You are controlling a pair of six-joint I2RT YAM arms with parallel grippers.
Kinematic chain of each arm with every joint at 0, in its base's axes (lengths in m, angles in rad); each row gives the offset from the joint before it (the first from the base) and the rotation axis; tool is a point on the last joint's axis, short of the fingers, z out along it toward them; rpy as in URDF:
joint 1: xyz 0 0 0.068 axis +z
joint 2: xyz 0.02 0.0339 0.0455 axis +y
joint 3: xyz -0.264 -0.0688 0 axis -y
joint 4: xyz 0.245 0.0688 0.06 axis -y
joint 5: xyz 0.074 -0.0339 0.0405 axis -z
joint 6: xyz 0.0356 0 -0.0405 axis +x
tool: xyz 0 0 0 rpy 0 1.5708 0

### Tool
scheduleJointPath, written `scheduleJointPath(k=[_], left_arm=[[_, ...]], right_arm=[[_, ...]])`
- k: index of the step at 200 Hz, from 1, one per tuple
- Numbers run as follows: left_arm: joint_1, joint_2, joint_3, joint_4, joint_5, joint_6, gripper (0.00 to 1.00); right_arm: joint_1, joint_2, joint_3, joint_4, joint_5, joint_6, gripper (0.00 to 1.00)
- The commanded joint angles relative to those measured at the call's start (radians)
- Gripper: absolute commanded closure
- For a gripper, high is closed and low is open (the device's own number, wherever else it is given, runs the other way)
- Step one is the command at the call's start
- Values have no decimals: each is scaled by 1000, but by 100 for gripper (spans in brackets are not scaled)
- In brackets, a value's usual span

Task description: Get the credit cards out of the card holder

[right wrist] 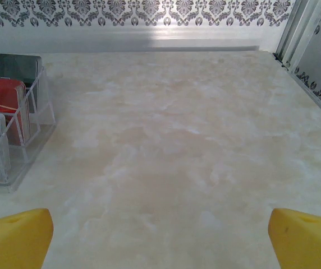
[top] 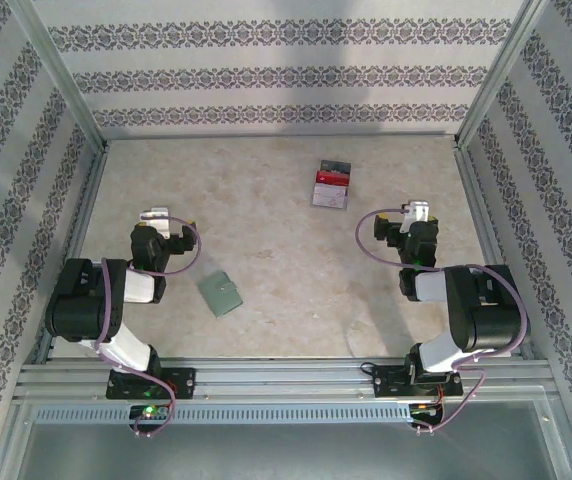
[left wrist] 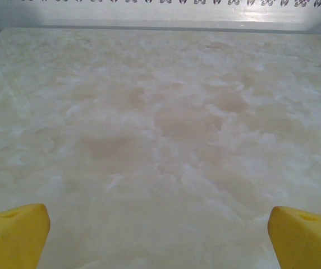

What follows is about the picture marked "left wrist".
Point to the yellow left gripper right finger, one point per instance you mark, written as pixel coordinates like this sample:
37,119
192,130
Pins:
303,243

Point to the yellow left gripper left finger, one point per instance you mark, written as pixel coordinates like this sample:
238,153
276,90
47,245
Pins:
11,238

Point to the aluminium back table rail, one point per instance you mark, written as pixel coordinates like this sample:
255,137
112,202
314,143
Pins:
160,28

